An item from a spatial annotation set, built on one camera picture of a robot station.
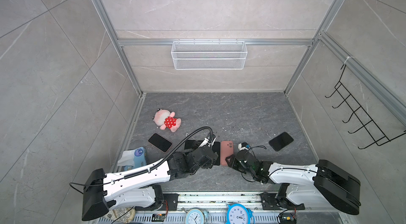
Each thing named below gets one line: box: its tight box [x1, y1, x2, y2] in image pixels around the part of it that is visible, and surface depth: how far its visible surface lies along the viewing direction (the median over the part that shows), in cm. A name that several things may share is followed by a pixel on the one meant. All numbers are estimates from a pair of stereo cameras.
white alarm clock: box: [185, 208, 209, 224], surface depth 68 cm
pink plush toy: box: [152, 108, 182, 133], surface depth 100 cm
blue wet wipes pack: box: [117, 146, 147, 172], surface depth 85 cm
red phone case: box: [220, 140, 234, 166], surface depth 92 cm
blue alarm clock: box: [226, 203, 256, 224], surface depth 70 cm
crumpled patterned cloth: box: [104, 206, 136, 224], surface depth 69 cm
